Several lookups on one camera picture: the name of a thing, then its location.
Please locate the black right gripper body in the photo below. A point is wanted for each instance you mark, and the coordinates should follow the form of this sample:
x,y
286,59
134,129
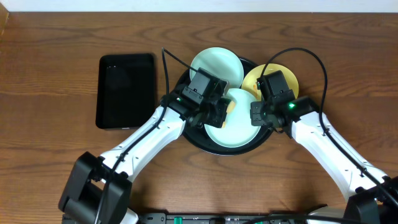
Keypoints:
x,y
259,114

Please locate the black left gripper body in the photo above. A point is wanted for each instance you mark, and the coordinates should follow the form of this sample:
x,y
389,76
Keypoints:
x,y
216,113

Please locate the yellow green sponge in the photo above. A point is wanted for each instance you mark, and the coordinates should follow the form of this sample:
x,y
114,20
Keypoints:
x,y
229,110

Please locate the mint plate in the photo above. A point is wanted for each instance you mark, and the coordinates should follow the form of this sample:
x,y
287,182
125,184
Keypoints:
x,y
221,63
238,130

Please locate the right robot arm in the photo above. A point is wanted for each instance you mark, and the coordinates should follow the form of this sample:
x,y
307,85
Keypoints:
x,y
370,194

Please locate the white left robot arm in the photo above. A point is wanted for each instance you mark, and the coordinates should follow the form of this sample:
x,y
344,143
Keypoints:
x,y
98,188

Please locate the black round tray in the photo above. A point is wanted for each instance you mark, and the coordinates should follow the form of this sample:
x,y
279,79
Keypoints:
x,y
199,138

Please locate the black rectangular tray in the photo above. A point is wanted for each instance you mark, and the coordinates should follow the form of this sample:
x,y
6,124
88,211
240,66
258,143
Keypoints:
x,y
126,91

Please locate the yellow plate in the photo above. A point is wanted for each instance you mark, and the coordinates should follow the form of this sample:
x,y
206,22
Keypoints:
x,y
250,79

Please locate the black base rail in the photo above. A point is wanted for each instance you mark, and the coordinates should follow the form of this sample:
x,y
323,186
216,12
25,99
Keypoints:
x,y
163,218

